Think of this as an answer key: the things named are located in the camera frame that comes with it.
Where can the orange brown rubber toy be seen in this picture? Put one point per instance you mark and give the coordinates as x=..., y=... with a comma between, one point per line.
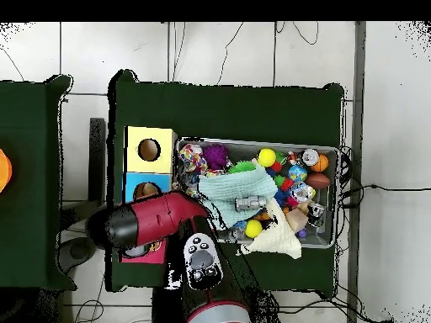
x=155, y=246

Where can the dark grey floor base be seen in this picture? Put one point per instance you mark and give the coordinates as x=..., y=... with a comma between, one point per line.
x=74, y=256

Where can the silver toy camera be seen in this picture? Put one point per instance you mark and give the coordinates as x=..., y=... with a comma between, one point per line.
x=251, y=203

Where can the brown toy football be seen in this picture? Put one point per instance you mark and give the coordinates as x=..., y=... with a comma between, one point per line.
x=318, y=180

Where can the shallow clear mesh bin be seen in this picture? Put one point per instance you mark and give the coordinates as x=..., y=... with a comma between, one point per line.
x=320, y=239

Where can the orange round object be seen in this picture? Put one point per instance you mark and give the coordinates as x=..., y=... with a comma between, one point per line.
x=4, y=171

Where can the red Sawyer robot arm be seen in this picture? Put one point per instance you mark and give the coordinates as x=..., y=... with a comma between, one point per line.
x=151, y=218

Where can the blue globe ball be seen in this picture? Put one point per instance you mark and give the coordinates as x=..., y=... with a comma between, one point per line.
x=298, y=173

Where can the silver drink can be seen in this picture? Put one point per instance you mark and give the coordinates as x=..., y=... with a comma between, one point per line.
x=309, y=156

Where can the orange toy basketball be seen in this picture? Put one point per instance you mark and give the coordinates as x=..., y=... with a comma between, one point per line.
x=322, y=164

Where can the dark green tablecloth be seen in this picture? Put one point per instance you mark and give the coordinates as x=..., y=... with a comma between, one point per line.
x=27, y=134
x=219, y=111

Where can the wooden box with three holes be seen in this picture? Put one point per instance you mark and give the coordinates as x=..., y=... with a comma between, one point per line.
x=158, y=161

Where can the green spiky ball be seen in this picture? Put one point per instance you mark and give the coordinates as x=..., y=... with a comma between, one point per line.
x=242, y=167

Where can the purple spiky ball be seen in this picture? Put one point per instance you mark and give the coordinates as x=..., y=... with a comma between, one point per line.
x=216, y=156

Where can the mint waffle cloth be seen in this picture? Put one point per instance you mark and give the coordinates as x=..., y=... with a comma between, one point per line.
x=222, y=188

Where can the cream waffle cloth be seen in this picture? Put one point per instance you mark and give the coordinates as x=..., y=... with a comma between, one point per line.
x=276, y=240

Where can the yellow ball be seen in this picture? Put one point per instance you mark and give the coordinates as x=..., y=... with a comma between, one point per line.
x=254, y=228
x=266, y=157

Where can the colourful confetti print packet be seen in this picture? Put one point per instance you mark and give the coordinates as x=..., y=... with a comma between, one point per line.
x=192, y=158

